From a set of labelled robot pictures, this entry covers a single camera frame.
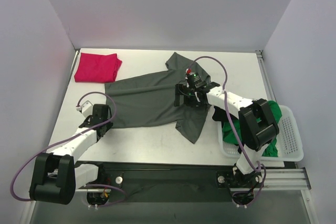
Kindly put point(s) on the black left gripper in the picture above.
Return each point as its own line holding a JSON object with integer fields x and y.
{"x": 101, "y": 130}

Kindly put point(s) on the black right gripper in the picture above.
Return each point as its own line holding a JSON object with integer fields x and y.
{"x": 179, "y": 95}

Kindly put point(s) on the grey t shirt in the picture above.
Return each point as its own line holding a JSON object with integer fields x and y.
{"x": 148, "y": 100}

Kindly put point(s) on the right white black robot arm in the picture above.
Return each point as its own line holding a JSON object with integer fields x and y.
{"x": 232, "y": 104}

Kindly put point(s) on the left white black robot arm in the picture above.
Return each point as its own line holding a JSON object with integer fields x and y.
{"x": 57, "y": 175}

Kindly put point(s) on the folded red t shirt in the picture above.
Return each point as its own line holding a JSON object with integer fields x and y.
{"x": 96, "y": 68}

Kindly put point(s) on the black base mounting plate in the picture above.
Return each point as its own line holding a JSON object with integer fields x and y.
{"x": 137, "y": 182}

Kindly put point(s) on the green t shirt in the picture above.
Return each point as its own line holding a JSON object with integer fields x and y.
{"x": 257, "y": 126}

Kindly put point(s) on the white perforated plastic basket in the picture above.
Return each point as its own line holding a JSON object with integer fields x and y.
{"x": 289, "y": 144}

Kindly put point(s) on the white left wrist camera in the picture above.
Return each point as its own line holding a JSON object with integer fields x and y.
{"x": 85, "y": 109}

